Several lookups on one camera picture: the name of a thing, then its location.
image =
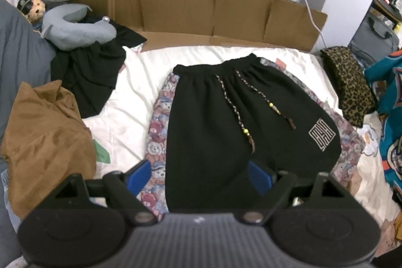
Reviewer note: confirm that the black garment on bed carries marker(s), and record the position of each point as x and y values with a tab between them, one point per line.
90	73

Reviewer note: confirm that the black shorts with bear trim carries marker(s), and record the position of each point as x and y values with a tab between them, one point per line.
210	121

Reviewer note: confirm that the light blue garment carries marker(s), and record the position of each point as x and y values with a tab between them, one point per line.
14	219

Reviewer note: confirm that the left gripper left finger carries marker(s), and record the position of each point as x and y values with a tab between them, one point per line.
122	190

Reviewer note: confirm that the brown cardboard sheet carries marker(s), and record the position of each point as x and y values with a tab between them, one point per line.
171	23

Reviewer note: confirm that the leopard print cloth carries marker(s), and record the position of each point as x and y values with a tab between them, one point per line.
346	76

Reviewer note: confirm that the brown garment on bed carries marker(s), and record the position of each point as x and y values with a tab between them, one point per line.
44	142

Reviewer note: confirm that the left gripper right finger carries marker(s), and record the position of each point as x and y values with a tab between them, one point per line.
274	189

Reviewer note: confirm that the small teddy bear toy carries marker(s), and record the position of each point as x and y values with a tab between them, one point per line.
32	10

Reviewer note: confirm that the cream cartoon bed sheet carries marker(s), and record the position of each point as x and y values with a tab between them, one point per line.
324	226

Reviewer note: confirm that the teal cartoon blanket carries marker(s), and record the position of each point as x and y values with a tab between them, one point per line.
388	71

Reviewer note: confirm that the grey storage bag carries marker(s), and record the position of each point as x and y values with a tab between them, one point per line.
373	41

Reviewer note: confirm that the grey neck pillow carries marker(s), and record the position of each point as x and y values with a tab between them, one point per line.
61	26

